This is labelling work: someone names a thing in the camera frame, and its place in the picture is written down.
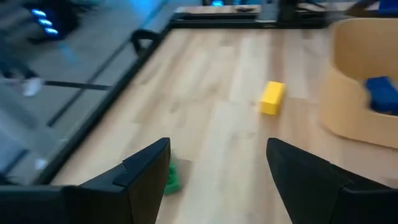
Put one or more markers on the yellow rectangular toy block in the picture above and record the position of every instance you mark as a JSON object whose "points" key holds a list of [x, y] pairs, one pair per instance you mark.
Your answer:
{"points": [[272, 99]]}

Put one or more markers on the green two-by-four brick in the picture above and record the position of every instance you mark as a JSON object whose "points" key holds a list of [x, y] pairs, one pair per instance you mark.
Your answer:
{"points": [[173, 183]]}

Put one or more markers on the black aluminium table frame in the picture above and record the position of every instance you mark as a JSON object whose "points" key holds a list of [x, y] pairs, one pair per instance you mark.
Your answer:
{"points": [[99, 109]]}

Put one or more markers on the black device with blue lights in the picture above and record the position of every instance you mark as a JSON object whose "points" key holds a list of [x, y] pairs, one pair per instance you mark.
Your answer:
{"points": [[62, 21]]}

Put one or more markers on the blue two-by-four brick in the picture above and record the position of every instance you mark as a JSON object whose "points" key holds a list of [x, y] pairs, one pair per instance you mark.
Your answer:
{"points": [[382, 93]]}

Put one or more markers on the yellow plastic bin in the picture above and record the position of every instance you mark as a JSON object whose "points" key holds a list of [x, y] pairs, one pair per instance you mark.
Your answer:
{"points": [[342, 109]]}

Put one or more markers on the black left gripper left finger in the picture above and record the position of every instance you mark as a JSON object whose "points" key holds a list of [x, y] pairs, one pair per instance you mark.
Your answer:
{"points": [[124, 199]]}

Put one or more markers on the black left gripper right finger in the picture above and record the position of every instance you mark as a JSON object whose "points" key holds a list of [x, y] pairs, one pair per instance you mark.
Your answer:
{"points": [[317, 196]]}

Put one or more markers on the black frame clamp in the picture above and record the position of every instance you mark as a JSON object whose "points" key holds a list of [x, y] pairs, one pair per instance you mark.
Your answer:
{"points": [[146, 35]]}

